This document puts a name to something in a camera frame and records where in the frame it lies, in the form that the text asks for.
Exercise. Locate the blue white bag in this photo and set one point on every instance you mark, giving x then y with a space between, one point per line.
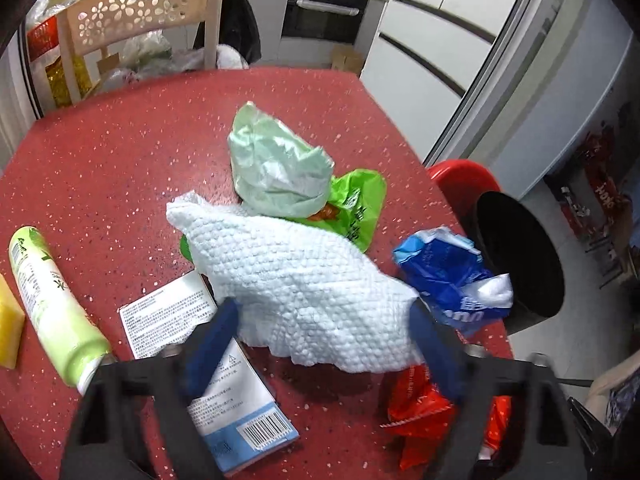
450 275

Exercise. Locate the bright green plastic bag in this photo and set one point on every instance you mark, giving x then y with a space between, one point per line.
355 204

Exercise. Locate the black jacket on chair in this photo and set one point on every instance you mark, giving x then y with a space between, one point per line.
238 41

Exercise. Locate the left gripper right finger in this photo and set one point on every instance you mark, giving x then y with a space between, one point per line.
540 440

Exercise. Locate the yellow sponge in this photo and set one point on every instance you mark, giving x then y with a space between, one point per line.
12 319

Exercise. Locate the small cardboard box on floor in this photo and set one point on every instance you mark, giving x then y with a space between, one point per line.
346 59

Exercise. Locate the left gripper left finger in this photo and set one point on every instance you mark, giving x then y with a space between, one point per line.
106 438

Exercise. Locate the red stool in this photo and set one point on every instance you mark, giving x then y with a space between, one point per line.
462 182

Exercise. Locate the black trash bin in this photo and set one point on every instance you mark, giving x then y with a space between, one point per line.
514 242

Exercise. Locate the white refrigerator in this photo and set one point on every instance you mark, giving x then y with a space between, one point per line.
424 58

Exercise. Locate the light green lotion bottle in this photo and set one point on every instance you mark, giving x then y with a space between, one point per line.
73 344

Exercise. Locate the pale green crumpled bag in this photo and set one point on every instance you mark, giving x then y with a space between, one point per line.
274 171

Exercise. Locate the beige flower-cutout chair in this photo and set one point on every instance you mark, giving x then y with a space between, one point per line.
90 25

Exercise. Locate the red plastic basket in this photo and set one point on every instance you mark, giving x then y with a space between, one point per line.
42 38

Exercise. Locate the red crumpled wrapper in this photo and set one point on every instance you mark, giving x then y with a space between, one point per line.
419 413

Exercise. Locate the white blue carton box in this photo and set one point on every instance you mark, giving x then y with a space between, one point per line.
237 416

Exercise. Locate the black built-in oven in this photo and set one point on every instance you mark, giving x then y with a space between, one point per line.
329 20

